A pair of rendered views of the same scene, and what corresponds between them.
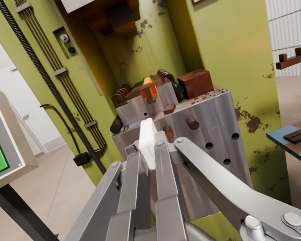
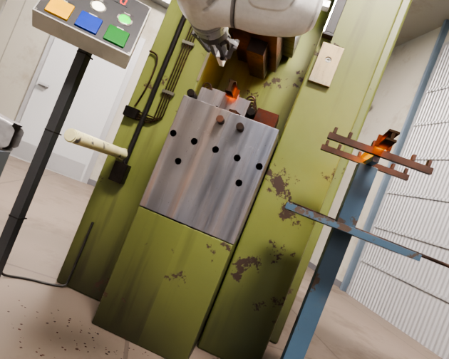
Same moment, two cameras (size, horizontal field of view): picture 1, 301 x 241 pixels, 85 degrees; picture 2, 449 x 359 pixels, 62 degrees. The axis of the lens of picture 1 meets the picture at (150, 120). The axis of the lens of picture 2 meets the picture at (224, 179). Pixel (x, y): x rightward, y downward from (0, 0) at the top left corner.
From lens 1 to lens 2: 1.02 m
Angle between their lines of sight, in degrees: 20
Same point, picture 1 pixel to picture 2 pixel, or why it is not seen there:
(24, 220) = (68, 93)
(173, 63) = not seen: hidden behind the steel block
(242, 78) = (306, 161)
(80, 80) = (194, 60)
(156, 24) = (285, 89)
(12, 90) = (67, 45)
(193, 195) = (192, 191)
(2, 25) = not seen: outside the picture
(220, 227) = (184, 249)
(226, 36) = (314, 119)
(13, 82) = not seen: hidden behind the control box
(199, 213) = (181, 216)
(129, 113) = (207, 97)
